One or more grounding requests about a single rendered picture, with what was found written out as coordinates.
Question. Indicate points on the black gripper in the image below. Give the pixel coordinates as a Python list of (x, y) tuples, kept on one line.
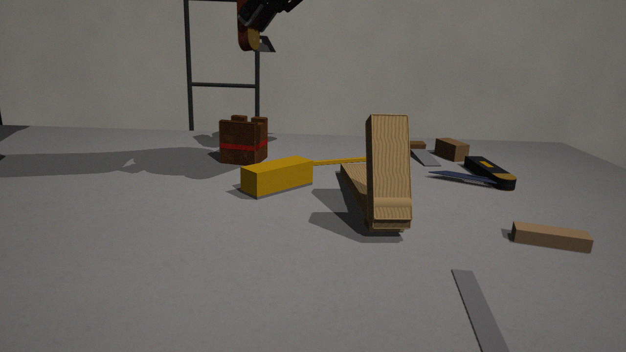
[(266, 12)]

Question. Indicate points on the yellow rectangular block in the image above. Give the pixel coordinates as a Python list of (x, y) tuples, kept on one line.
[(273, 177)]

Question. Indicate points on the brown rectangular wooden block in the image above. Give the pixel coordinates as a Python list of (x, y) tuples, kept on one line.
[(551, 236)]

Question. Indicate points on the grey flat bar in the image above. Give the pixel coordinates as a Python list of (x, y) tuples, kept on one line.
[(485, 327)]

